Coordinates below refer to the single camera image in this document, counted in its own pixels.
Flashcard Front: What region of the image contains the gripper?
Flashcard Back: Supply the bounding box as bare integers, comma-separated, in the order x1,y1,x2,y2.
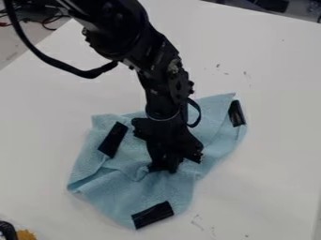
130,112,206,175

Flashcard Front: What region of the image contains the light blue cloth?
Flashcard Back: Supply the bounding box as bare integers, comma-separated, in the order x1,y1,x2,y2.
66,92,249,231

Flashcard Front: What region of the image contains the yellow toy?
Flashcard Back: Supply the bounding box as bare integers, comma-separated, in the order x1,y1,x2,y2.
16,229,38,240

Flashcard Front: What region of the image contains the black tool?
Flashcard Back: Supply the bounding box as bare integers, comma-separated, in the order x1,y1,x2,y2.
0,219,20,240

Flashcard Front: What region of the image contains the black cable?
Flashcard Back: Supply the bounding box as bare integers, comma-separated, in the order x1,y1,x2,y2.
2,0,121,80

